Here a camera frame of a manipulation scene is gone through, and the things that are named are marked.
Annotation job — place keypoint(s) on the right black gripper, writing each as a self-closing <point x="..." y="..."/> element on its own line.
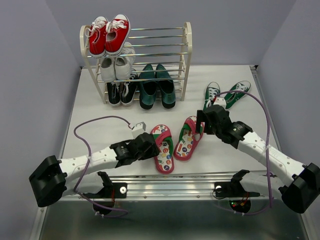
<point x="202" y="117"/>

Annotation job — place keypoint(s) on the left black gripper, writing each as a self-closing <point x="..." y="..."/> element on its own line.
<point x="152" y="150"/>

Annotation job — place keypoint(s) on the pink patterned sandal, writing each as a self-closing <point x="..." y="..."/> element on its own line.
<point x="164" y="162"/>
<point x="188" y="139"/>

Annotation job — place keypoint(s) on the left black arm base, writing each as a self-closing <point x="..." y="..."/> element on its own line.
<point x="104" y="201"/>

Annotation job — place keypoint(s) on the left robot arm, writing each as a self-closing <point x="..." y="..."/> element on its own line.
<point x="55" y="178"/>

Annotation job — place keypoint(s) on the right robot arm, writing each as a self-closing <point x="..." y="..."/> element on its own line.
<point x="293" y="182"/>

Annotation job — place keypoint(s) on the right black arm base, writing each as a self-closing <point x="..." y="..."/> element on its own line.
<point x="240" y="202"/>

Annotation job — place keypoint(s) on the cream shoe rack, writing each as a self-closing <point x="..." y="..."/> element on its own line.
<point x="171" y="47"/>

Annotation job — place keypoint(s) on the right white shoe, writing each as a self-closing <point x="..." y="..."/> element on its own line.
<point x="123" y="64"/>

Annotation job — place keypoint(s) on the white shoe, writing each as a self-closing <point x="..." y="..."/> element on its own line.
<point x="107" y="70"/>
<point x="123" y="64"/>

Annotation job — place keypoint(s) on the left white shoe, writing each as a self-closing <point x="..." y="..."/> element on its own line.
<point x="107" y="70"/>

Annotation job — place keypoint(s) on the right green canvas sneaker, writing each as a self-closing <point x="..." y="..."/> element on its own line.
<point x="236" y="93"/>

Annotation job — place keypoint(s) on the green canvas sneaker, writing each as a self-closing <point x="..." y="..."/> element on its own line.
<point x="211" y="92"/>
<point x="236" y="93"/>

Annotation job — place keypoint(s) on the left green canvas sneaker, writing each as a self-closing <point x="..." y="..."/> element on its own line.
<point x="211" y="92"/>

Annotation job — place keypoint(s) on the right black sneaker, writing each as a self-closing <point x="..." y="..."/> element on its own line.
<point x="129" y="89"/>

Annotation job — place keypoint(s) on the black sneaker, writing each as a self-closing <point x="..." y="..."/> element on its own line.
<point x="113" y="91"/>
<point x="129" y="89"/>

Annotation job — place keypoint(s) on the left black sneaker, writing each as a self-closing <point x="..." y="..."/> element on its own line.
<point x="113" y="91"/>

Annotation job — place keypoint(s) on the right red sneaker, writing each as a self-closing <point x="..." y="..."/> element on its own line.
<point x="117" y="32"/>

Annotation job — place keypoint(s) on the red sneaker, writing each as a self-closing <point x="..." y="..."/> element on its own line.
<point x="96" y="35"/>
<point x="117" y="32"/>

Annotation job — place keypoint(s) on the left red sneaker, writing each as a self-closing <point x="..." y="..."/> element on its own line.
<point x="96" y="35"/>

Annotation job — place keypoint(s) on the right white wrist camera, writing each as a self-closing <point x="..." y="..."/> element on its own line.
<point x="219" y="101"/>

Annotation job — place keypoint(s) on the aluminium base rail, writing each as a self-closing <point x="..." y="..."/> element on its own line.
<point x="157" y="188"/>

